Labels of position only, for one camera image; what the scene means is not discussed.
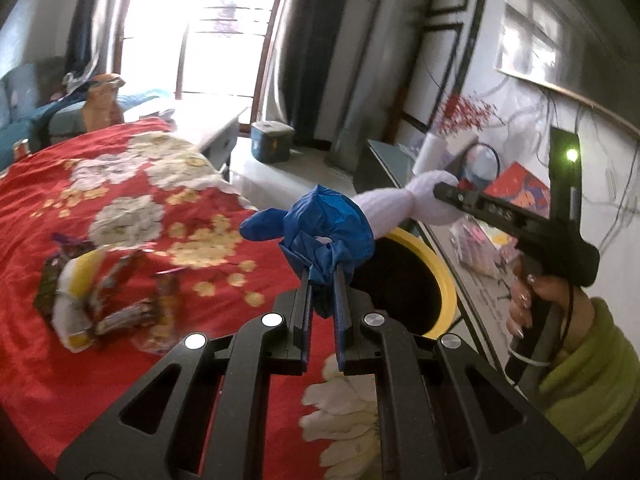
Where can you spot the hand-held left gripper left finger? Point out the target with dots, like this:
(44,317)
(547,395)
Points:
(307,340)

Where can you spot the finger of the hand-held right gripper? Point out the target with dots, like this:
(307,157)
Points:
(480,207)

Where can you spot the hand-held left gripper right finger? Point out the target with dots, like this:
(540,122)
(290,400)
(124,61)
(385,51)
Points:
(341,340)

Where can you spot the yellow rimmed black trash bin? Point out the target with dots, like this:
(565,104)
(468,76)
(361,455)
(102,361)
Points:
(447,285)

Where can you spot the blue and white glove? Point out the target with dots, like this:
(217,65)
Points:
(320,220)

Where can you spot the brown snack wrapper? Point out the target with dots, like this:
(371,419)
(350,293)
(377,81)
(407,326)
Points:
(135,312)

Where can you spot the purple snack wrapper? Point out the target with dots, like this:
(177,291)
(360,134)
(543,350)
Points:
(50,280)

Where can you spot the person's right hand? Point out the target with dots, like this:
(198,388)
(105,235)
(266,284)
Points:
(570,310)

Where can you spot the pink pastel packet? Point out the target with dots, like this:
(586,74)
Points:
(475,247)

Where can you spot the black rimmed round mirror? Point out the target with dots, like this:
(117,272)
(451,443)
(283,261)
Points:
(482,162)

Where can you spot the white vase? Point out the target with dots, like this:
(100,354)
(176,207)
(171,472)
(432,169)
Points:
(429,156)

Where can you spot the red berry branch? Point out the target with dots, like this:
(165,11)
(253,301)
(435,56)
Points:
(465,112)

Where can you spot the grey glass top cabinet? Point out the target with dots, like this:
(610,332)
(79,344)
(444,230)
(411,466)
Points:
(395,160)

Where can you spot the grey standing air conditioner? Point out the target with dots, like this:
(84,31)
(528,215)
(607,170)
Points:
(365,85)

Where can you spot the blue storage stool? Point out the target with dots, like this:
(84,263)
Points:
(272,142)

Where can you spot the grey blue window curtain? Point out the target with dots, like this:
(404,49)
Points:
(310,50)
(95,20)

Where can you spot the grey coffee table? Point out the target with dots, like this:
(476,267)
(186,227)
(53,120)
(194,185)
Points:
(210,125)

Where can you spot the red floral blanket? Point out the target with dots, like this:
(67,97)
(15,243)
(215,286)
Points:
(60,385)

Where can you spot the brown framed glass door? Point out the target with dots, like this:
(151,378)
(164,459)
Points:
(200,60)

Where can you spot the white plastic bag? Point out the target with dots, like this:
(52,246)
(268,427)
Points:
(75,82)

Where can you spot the wall mounted television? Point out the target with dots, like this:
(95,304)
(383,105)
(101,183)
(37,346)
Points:
(560,45)

